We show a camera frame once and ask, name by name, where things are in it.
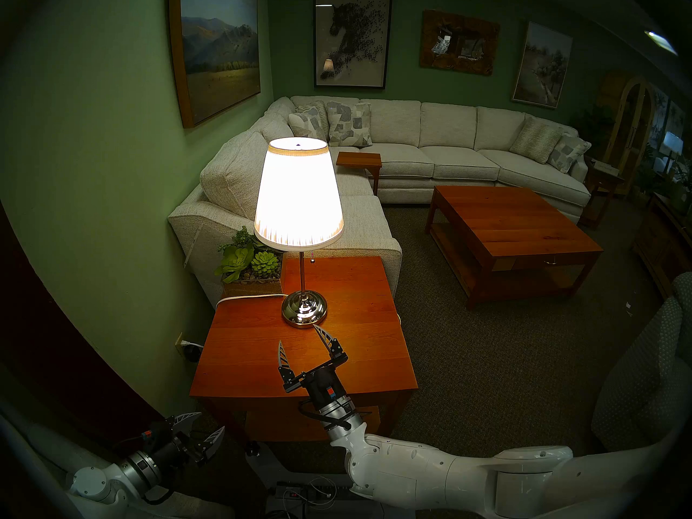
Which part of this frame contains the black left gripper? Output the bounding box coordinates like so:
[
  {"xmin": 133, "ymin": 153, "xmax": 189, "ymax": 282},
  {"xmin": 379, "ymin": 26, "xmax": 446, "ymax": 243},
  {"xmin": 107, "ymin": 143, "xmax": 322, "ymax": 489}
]
[{"xmin": 119, "ymin": 412, "xmax": 226, "ymax": 492}]

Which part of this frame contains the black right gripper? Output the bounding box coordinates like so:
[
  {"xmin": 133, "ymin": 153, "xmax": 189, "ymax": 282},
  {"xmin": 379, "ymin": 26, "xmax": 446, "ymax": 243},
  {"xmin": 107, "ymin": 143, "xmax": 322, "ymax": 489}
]
[{"xmin": 278, "ymin": 324, "xmax": 366, "ymax": 438}]

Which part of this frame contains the table lamp white pleated shade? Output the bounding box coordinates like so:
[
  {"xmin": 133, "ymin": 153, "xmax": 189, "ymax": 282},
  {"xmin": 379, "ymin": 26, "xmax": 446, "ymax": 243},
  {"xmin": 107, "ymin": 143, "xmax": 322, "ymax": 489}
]
[{"xmin": 254, "ymin": 137, "xmax": 345, "ymax": 329}]

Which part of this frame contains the cherry wood end table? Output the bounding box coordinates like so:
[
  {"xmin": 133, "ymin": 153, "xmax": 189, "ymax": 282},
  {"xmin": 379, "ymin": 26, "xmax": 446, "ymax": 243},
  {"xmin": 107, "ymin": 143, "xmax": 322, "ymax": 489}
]
[{"xmin": 189, "ymin": 255, "xmax": 419, "ymax": 444}]

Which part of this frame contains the succulent planter box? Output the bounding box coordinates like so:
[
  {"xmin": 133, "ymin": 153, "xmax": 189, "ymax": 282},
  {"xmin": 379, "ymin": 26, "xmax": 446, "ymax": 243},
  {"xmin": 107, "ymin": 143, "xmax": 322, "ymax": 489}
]
[{"xmin": 215, "ymin": 225, "xmax": 285, "ymax": 298}]

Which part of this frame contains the black power strip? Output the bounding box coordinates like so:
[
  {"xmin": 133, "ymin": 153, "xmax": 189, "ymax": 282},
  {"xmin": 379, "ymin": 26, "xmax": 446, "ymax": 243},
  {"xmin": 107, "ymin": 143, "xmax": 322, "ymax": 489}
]
[{"xmin": 275, "ymin": 482, "xmax": 353, "ymax": 506}]

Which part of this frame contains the small wooden sofa table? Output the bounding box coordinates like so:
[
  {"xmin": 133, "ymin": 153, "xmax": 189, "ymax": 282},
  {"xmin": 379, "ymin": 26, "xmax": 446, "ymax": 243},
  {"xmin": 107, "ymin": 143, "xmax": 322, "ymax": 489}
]
[{"xmin": 335, "ymin": 151, "xmax": 383, "ymax": 196}]

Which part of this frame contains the grey patchwork throw pillow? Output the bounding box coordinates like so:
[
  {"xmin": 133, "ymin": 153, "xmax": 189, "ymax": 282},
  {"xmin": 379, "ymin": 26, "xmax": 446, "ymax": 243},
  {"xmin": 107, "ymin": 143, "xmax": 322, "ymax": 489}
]
[
  {"xmin": 547, "ymin": 132, "xmax": 592, "ymax": 174},
  {"xmin": 325, "ymin": 101, "xmax": 373, "ymax": 148},
  {"xmin": 287, "ymin": 106, "xmax": 328, "ymax": 143}
]

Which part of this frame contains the large wooden coffee table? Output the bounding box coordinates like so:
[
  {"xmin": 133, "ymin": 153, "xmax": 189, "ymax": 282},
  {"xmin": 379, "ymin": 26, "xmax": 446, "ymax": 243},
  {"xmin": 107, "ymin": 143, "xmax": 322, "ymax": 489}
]
[{"xmin": 424, "ymin": 185, "xmax": 604, "ymax": 310}]

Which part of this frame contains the striped beige throw pillow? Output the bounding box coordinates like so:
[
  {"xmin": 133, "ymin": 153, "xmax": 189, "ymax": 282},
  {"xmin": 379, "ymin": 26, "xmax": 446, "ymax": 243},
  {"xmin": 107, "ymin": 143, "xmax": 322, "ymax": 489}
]
[
  {"xmin": 295, "ymin": 100, "xmax": 331, "ymax": 140},
  {"xmin": 509, "ymin": 115, "xmax": 563, "ymax": 165}
]

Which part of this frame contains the cream sectional sofa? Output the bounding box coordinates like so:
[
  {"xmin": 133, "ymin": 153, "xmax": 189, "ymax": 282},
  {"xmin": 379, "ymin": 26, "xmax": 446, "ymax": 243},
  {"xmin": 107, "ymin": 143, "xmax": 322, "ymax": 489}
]
[{"xmin": 167, "ymin": 95, "xmax": 593, "ymax": 309}]

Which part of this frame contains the framed mountain landscape painting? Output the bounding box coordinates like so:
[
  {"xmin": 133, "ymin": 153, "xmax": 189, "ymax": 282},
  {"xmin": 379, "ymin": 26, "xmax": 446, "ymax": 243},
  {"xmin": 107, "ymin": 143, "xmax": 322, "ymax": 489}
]
[{"xmin": 167, "ymin": 0, "xmax": 262, "ymax": 130}]

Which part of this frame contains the black framed horse artwork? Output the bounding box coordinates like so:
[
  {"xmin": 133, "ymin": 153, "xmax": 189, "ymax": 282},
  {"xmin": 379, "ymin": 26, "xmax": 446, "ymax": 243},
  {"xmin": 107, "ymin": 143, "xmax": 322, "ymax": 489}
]
[{"xmin": 312, "ymin": 0, "xmax": 394, "ymax": 90}]

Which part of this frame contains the dark wooden side table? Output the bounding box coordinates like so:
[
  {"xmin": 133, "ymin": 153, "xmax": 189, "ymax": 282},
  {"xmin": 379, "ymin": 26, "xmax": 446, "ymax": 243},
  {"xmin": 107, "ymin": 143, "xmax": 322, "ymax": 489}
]
[{"xmin": 581, "ymin": 158, "xmax": 626, "ymax": 230}]

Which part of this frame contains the patterned grey armchair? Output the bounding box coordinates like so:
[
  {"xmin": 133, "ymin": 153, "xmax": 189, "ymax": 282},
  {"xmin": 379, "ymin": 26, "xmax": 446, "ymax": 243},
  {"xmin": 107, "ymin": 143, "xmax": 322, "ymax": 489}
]
[{"xmin": 590, "ymin": 271, "xmax": 692, "ymax": 451}]

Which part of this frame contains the rustic wood framed mirror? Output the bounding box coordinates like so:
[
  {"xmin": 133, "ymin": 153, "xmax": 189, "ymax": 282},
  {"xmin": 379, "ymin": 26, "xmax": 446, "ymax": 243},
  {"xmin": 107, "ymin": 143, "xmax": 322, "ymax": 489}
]
[{"xmin": 418, "ymin": 9, "xmax": 501, "ymax": 77}]

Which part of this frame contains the dark leafy floor plant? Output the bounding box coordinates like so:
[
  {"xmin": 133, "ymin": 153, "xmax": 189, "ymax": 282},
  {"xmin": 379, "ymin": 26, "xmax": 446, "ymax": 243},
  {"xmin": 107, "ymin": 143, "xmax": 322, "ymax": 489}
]
[{"xmin": 573, "ymin": 104, "xmax": 615, "ymax": 157}]

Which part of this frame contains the dark wooden console table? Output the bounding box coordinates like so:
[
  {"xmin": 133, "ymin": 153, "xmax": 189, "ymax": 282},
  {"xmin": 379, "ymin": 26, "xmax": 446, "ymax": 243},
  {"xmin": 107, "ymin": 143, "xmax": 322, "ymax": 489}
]
[{"xmin": 632, "ymin": 190, "xmax": 692, "ymax": 300}]

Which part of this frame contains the framed tree painting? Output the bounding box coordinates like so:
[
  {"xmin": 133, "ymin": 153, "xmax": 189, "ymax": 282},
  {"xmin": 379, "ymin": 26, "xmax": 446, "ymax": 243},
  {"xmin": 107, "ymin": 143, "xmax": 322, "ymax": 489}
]
[{"xmin": 510, "ymin": 20, "xmax": 574, "ymax": 110}]

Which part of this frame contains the arched light wood cabinet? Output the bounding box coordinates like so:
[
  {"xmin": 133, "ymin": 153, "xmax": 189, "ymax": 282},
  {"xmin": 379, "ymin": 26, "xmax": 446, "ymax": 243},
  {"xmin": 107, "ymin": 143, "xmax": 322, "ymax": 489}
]
[{"xmin": 597, "ymin": 71, "xmax": 658, "ymax": 197}]

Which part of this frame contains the ceiling light fixture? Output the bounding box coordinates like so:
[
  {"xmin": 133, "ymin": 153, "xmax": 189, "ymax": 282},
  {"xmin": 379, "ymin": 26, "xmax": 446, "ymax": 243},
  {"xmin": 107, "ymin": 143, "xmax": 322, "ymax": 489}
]
[{"xmin": 644, "ymin": 29, "xmax": 680, "ymax": 57}]

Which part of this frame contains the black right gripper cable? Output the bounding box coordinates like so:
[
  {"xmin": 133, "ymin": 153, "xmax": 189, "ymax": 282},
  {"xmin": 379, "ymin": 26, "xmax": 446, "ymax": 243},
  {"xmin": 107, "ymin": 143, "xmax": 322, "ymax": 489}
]
[{"xmin": 297, "ymin": 398, "xmax": 375, "ymax": 433}]

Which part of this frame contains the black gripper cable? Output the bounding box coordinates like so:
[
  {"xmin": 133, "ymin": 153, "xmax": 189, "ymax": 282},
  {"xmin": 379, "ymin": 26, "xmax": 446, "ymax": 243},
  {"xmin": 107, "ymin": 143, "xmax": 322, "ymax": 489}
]
[
  {"xmin": 297, "ymin": 398, "xmax": 375, "ymax": 433},
  {"xmin": 139, "ymin": 481, "xmax": 175, "ymax": 506}
]

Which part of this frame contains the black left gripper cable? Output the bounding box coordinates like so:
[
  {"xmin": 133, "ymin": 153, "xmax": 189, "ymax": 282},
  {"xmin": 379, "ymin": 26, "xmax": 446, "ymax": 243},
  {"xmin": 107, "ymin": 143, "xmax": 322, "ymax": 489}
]
[{"xmin": 139, "ymin": 481, "xmax": 175, "ymax": 506}]

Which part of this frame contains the wall outlet with plug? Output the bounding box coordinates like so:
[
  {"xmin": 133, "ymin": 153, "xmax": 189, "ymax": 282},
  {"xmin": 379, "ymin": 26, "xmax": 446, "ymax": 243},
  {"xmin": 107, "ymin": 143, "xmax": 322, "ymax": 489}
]
[{"xmin": 174, "ymin": 331, "xmax": 204, "ymax": 363}]

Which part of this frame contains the white lamp power cord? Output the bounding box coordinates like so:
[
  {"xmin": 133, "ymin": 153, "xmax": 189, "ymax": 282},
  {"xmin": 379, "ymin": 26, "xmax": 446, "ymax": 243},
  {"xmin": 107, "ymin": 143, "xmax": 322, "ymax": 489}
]
[{"xmin": 215, "ymin": 292, "xmax": 288, "ymax": 311}]

